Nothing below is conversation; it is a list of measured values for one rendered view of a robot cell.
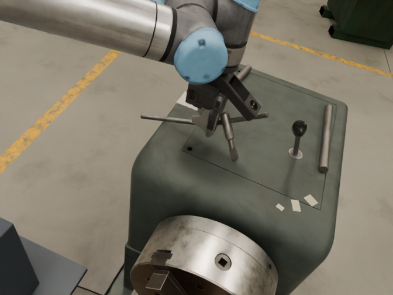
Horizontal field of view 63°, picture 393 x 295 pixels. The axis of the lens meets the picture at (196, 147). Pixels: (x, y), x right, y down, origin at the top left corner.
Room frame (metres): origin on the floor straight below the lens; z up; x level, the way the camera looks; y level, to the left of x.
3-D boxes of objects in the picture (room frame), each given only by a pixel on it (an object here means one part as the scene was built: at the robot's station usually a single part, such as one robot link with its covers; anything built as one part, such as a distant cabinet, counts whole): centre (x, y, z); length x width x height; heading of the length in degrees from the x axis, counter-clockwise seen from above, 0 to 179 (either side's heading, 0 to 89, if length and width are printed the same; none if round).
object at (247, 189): (0.70, -0.16, 1.06); 0.59 x 0.48 x 0.39; 167
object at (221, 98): (0.60, 0.00, 1.42); 0.09 x 0.08 x 0.12; 77
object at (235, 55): (0.59, -0.01, 1.51); 0.08 x 0.08 x 0.05
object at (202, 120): (0.58, 0.00, 1.32); 0.06 x 0.03 x 0.09; 77
